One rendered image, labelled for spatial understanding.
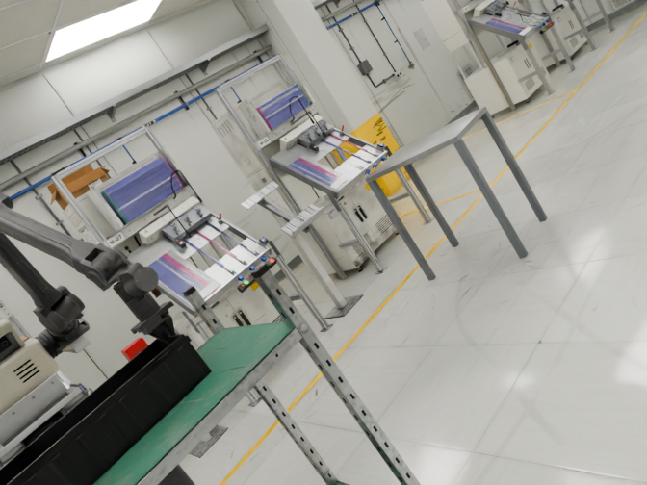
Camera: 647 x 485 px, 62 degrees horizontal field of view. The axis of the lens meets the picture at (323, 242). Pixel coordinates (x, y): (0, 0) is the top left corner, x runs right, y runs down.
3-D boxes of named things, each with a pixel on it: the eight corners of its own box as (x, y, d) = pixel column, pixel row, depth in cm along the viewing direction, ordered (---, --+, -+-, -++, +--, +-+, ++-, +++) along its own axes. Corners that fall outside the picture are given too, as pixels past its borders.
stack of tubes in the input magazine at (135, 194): (185, 186, 388) (162, 155, 383) (127, 223, 360) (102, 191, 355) (178, 191, 399) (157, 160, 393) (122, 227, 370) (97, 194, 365)
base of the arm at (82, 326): (73, 312, 171) (38, 336, 164) (67, 297, 165) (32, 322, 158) (90, 327, 168) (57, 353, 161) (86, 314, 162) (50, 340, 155)
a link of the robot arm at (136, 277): (110, 249, 127) (84, 274, 122) (129, 236, 119) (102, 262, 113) (147, 284, 131) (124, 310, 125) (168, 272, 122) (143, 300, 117)
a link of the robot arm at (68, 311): (62, 309, 164) (48, 322, 160) (54, 290, 156) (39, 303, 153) (86, 322, 162) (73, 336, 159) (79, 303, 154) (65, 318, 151)
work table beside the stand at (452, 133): (526, 257, 302) (455, 136, 286) (428, 281, 353) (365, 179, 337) (547, 217, 331) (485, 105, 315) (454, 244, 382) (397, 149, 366)
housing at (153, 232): (202, 215, 400) (199, 200, 390) (150, 251, 372) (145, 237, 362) (195, 210, 403) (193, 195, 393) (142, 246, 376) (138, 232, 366)
